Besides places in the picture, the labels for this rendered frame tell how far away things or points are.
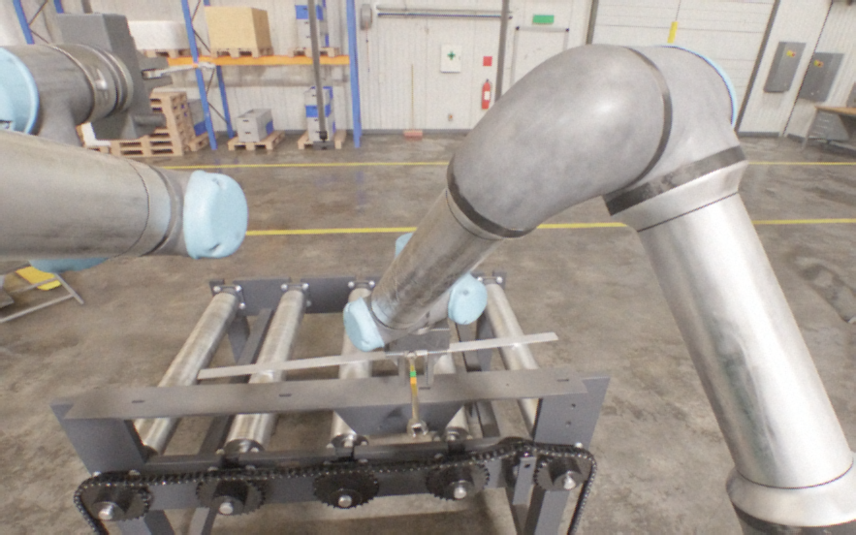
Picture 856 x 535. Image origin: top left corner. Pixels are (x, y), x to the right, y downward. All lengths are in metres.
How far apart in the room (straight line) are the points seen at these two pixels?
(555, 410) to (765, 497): 0.77
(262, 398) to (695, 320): 0.89
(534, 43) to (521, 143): 9.90
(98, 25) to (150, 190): 0.27
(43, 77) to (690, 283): 0.56
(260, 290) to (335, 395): 1.10
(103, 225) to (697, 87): 0.43
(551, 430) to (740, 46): 11.69
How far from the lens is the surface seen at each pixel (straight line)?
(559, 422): 1.24
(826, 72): 13.23
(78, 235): 0.33
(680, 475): 2.65
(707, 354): 0.43
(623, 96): 0.33
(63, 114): 0.49
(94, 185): 0.33
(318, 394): 1.04
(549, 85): 0.33
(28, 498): 2.89
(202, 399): 1.12
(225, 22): 8.78
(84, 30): 0.61
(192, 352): 1.72
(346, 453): 1.26
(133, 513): 1.46
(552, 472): 1.30
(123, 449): 1.35
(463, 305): 0.65
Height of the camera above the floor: 1.89
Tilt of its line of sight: 29 degrees down
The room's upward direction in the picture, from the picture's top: 1 degrees clockwise
